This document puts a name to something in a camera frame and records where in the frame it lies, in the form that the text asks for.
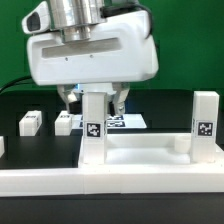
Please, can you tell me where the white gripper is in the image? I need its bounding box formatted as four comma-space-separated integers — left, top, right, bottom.
22, 0, 159, 116

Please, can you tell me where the white desk top tray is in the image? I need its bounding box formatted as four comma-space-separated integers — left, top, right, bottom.
77, 132, 224, 169

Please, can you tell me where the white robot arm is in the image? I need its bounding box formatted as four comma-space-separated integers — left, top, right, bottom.
22, 0, 159, 115

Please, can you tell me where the fiducial marker sheet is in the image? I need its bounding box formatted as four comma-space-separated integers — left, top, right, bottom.
79, 113, 148, 130

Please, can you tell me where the black cable bundle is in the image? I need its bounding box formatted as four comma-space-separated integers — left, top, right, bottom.
0, 75, 34, 95

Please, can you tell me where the white left fence wall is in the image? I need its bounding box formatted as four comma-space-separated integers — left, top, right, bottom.
0, 136, 5, 158

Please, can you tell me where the white fence wall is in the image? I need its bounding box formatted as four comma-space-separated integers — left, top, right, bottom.
0, 165, 224, 197
0, 136, 5, 158

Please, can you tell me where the white front fence wall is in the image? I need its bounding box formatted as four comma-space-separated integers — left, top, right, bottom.
0, 165, 224, 197

